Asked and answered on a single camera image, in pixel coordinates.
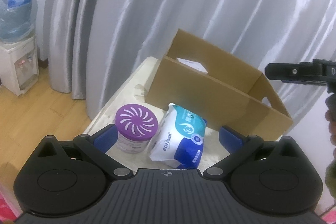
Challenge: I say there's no purple air freshener jar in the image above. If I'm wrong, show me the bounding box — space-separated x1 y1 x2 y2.
114 104 158 153

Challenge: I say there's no blue wet wipes pack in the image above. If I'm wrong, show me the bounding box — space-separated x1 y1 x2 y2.
149 103 207 169

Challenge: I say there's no person's right hand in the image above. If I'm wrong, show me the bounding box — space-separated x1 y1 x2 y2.
325 110 336 146

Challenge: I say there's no brown cardboard box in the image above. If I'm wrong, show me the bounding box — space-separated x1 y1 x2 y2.
145 30 293 140

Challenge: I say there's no white foam table block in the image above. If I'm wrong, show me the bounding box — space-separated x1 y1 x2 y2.
82 56 283 171

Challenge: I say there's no small white box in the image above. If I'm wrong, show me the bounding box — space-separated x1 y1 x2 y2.
177 57 208 75

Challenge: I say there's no pink blanket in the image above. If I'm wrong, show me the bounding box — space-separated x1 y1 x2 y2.
1 187 22 223

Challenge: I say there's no white water dispenser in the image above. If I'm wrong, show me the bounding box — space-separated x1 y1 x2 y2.
1 32 39 96

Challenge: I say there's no grey satin curtain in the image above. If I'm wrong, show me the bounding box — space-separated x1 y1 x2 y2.
44 0 335 118

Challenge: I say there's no blue water jug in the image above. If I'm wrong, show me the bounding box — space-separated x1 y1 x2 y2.
1 0 34 43

